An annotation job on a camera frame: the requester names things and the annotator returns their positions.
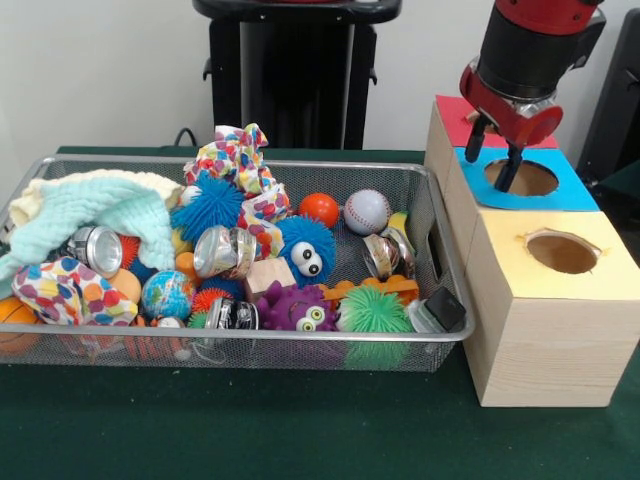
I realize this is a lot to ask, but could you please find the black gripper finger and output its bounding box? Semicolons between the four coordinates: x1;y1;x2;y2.
464;113;488;164
494;139;524;194

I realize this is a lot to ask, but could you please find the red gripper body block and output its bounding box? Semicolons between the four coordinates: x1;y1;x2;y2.
459;58;564;149

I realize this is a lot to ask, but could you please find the knotted polka dot cloth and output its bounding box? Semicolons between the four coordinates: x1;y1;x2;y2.
183;122;292;259

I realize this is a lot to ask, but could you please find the blue fuzzy ball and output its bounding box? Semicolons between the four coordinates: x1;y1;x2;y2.
169;172;247;246

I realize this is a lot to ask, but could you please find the mint green waffle cloth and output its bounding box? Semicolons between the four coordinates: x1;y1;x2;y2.
0;177;176;284

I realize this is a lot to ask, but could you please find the wooden box with three holes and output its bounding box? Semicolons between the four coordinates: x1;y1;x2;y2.
423;93;640;408

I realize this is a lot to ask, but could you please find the shallow clear mesh bin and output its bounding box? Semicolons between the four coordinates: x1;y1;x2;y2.
0;153;476;372

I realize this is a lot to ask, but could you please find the black furniture panel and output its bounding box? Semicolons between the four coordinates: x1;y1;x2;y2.
575;7;640;186

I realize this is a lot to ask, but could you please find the neighbouring green covered table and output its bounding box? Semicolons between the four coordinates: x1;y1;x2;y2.
588;159;640;221

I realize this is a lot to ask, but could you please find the yellow and green toy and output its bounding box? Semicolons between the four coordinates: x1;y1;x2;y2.
387;210;416;251

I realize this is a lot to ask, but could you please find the white baseball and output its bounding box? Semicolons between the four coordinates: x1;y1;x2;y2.
343;189;392;236

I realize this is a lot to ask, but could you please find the colourful printed silver can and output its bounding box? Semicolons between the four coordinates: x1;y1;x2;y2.
362;232;417;281

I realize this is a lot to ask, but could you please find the small black square box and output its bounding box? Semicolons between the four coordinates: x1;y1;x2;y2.
427;287;467;331

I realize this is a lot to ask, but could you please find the orange plastic toy brick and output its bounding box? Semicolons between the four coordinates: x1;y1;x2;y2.
319;276;420;304

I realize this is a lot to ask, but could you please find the small red ball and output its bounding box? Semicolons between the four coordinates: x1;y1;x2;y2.
298;192;341;230

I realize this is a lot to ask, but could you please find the green spiky rubber ball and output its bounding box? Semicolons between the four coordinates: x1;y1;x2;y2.
335;285;415;334

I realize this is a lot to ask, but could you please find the blue fuzzy toy with eyes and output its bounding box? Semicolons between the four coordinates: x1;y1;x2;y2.
276;214;337;289

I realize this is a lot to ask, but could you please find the purple monster toy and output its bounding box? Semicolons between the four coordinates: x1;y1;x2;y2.
257;280;340;332

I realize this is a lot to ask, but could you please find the crushed silver can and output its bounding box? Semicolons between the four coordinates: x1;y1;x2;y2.
192;225;259;281

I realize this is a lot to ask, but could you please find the dark green tablecloth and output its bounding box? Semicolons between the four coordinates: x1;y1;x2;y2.
0;144;640;480

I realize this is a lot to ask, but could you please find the crumpled polka dot cloth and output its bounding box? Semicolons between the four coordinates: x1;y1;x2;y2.
12;255;140;326

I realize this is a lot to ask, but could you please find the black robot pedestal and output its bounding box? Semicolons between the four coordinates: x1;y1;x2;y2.
191;0;404;150

